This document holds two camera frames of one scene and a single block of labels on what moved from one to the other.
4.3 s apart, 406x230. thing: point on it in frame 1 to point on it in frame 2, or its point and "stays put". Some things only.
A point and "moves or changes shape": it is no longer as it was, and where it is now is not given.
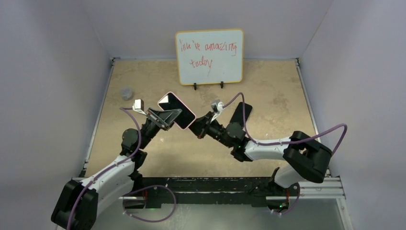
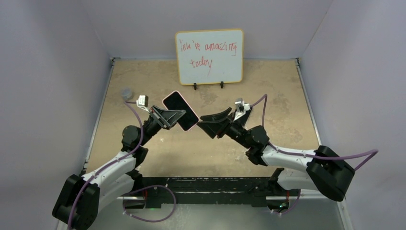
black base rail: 167,192 stays put
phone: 170,101 moves or changes shape
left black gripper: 165,118 stays put
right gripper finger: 198,127 to 214,128
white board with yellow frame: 210,56 stays put
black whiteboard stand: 195,85 stays put
